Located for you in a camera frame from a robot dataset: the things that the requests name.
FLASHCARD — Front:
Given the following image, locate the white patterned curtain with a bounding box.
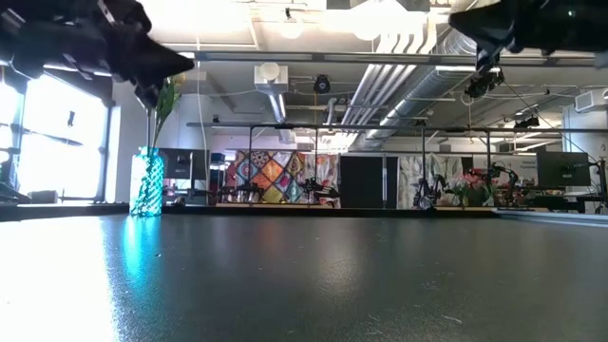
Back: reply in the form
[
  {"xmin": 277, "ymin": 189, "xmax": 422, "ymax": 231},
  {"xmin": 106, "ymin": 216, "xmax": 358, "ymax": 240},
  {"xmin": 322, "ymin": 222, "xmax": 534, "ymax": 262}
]
[{"xmin": 398, "ymin": 154, "xmax": 465, "ymax": 208}]

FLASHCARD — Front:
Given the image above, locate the black table mat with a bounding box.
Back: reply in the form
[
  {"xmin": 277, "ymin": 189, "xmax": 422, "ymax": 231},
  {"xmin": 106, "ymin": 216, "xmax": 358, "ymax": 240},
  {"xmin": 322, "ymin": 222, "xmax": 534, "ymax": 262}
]
[{"xmin": 0, "ymin": 213, "xmax": 608, "ymax": 342}]

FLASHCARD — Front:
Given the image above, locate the silver ventilation duct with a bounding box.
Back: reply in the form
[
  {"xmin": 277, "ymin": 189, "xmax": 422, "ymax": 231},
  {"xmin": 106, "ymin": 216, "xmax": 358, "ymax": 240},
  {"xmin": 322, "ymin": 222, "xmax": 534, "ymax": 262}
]
[{"xmin": 363, "ymin": 28, "xmax": 504, "ymax": 148}]

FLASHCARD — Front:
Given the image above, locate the black computer monitor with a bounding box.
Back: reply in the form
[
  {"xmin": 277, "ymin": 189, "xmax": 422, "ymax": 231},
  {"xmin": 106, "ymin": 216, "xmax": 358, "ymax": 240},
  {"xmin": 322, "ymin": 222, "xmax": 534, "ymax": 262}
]
[
  {"xmin": 159, "ymin": 147, "xmax": 210, "ymax": 181},
  {"xmin": 536, "ymin": 150, "xmax": 593, "ymax": 187}
]

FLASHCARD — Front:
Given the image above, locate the black metal rack frame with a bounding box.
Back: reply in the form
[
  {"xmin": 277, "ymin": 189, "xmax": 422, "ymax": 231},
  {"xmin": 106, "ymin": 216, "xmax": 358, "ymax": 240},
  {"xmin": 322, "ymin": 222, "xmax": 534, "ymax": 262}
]
[{"xmin": 187, "ymin": 122, "xmax": 608, "ymax": 208}]

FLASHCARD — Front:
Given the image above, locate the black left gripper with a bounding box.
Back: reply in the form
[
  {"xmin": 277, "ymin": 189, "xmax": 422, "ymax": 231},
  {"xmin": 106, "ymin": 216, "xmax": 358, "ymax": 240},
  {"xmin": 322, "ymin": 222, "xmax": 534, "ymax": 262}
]
[{"xmin": 0, "ymin": 0, "xmax": 196, "ymax": 109}]

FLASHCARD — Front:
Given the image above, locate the colourful patchwork quilt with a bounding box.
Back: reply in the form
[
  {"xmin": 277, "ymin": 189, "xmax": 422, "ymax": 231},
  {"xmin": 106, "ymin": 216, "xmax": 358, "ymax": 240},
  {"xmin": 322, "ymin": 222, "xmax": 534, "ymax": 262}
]
[{"xmin": 235, "ymin": 150, "xmax": 305, "ymax": 204}]

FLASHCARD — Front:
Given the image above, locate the white air conditioner unit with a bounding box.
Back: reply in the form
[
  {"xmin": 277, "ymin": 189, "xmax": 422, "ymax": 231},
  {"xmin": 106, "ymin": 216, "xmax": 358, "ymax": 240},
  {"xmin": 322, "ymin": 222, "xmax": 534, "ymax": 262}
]
[{"xmin": 573, "ymin": 87, "xmax": 608, "ymax": 113}]

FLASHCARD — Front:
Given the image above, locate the black ceiling spotlight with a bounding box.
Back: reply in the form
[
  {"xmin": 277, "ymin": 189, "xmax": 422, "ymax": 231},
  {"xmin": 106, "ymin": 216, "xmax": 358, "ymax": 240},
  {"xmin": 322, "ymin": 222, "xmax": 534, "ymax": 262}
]
[{"xmin": 464, "ymin": 70, "xmax": 504, "ymax": 100}]

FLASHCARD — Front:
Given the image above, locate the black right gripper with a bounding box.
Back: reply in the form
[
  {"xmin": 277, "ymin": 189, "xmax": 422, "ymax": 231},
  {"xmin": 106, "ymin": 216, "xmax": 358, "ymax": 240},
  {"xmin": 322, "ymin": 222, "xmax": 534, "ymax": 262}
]
[{"xmin": 448, "ymin": 0, "xmax": 608, "ymax": 72}]

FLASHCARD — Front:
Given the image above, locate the floral curtain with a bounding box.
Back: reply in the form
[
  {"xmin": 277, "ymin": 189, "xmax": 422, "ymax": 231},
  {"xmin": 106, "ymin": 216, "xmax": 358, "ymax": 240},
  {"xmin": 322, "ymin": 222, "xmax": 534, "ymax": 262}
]
[{"xmin": 303, "ymin": 152, "xmax": 341, "ymax": 208}]

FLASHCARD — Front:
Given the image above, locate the black ceiling speaker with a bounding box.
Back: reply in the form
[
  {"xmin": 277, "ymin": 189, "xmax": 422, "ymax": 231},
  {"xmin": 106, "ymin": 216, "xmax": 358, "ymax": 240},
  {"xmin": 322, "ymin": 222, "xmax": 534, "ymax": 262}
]
[{"xmin": 312, "ymin": 74, "xmax": 333, "ymax": 95}]

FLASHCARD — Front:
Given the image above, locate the teal glass vase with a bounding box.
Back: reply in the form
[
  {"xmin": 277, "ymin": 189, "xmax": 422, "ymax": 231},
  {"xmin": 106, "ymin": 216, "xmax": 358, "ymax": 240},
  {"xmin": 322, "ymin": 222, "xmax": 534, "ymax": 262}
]
[{"xmin": 128, "ymin": 145, "xmax": 165, "ymax": 219}]

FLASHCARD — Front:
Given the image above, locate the cream tulip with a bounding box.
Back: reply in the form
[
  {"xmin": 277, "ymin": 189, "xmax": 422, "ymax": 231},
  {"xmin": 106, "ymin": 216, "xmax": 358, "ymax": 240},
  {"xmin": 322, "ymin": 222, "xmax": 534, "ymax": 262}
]
[{"xmin": 144, "ymin": 70, "xmax": 184, "ymax": 151}]

